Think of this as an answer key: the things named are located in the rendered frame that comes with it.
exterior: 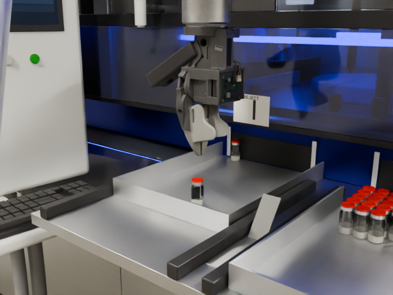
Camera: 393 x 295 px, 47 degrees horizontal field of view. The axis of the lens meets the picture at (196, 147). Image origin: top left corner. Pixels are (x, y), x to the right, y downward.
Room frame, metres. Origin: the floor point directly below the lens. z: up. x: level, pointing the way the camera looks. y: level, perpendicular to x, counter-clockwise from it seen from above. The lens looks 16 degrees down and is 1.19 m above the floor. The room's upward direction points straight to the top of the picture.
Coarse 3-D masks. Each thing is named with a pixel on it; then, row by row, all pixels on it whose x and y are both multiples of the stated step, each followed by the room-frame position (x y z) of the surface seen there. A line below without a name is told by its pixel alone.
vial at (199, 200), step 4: (192, 184) 0.73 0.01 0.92; (196, 184) 0.73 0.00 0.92; (200, 184) 0.73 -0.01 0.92; (192, 188) 0.73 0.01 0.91; (196, 188) 0.73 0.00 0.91; (200, 188) 0.73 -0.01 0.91; (192, 192) 0.73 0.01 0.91; (196, 192) 0.73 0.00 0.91; (200, 192) 0.73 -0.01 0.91; (192, 196) 0.73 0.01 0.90; (196, 196) 0.73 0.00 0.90; (200, 196) 0.73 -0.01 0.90; (192, 200) 0.73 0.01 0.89; (196, 200) 0.73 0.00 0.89; (200, 200) 0.73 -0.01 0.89; (200, 204) 0.73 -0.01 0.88
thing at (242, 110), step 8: (248, 96) 0.90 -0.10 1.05; (256, 96) 0.89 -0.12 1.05; (264, 96) 0.88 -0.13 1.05; (240, 104) 0.92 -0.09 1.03; (248, 104) 0.90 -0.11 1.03; (256, 104) 0.89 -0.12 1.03; (264, 104) 0.88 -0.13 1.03; (240, 112) 0.92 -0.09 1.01; (248, 112) 0.90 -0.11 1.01; (256, 112) 0.89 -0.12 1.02; (264, 112) 0.88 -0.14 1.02; (240, 120) 0.92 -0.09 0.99; (248, 120) 0.90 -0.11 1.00; (256, 120) 0.89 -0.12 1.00; (264, 120) 0.88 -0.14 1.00
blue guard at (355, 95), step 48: (96, 48) 1.20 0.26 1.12; (144, 48) 1.09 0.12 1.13; (240, 48) 0.92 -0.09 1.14; (288, 48) 0.85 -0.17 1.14; (336, 48) 0.80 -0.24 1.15; (384, 48) 0.75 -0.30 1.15; (144, 96) 1.10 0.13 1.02; (288, 96) 0.85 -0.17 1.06; (336, 96) 0.79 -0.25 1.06; (384, 96) 0.74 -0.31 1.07
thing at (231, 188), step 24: (216, 144) 1.02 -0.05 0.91; (144, 168) 0.84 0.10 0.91; (168, 168) 0.89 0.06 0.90; (192, 168) 0.94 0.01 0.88; (216, 168) 0.94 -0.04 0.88; (240, 168) 0.94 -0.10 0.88; (264, 168) 0.94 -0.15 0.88; (312, 168) 0.84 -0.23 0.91; (120, 192) 0.77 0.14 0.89; (144, 192) 0.73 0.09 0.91; (168, 192) 0.79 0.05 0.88; (216, 192) 0.79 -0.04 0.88; (240, 192) 0.79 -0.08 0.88; (264, 192) 0.79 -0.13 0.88; (192, 216) 0.66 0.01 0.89; (216, 216) 0.63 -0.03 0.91; (240, 216) 0.64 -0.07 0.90
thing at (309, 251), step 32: (288, 224) 0.58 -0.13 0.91; (320, 224) 0.65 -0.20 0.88; (256, 256) 0.52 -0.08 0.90; (288, 256) 0.55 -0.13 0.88; (320, 256) 0.55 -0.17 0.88; (352, 256) 0.55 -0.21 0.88; (384, 256) 0.55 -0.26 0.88; (256, 288) 0.45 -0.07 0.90; (288, 288) 0.43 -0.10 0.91; (320, 288) 0.48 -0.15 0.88; (352, 288) 0.48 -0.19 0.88; (384, 288) 0.48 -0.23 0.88
